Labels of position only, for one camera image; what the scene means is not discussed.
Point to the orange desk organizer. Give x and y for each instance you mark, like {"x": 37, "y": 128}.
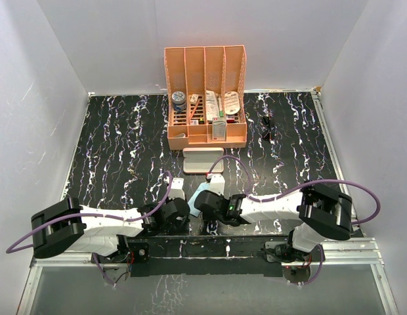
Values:
{"x": 193, "y": 70}

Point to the white tube package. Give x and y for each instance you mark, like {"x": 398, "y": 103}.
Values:
{"x": 211, "y": 106}

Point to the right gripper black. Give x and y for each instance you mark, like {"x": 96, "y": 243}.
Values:
{"x": 211, "y": 216}

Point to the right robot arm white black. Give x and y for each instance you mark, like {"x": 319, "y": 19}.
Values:
{"x": 324, "y": 212}

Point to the grey white small box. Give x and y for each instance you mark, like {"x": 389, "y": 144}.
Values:
{"x": 219, "y": 129}

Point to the oval beige tag package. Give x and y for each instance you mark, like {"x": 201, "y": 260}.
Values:
{"x": 232, "y": 103}

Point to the pink glasses case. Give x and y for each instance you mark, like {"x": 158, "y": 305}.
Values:
{"x": 200, "y": 160}

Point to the small white card box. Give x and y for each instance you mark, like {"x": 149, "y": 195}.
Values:
{"x": 194, "y": 98}

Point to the black sunglasses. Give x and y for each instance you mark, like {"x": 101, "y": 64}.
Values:
{"x": 270, "y": 130}

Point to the red pencil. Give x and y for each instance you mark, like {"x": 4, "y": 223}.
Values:
{"x": 193, "y": 111}

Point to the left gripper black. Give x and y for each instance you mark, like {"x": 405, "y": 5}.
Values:
{"x": 184, "y": 218}

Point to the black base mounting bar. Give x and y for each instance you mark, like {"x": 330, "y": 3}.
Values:
{"x": 205, "y": 255}

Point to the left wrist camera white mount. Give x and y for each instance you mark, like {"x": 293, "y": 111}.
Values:
{"x": 176, "y": 190}

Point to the blue white round tin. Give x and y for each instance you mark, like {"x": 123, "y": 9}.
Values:
{"x": 178, "y": 99}

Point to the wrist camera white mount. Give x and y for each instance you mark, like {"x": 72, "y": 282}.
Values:
{"x": 216, "y": 183}
{"x": 176, "y": 190}

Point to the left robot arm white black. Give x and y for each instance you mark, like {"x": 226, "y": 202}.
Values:
{"x": 69, "y": 226}

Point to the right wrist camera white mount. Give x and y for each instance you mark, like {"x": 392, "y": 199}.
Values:
{"x": 216, "y": 183}

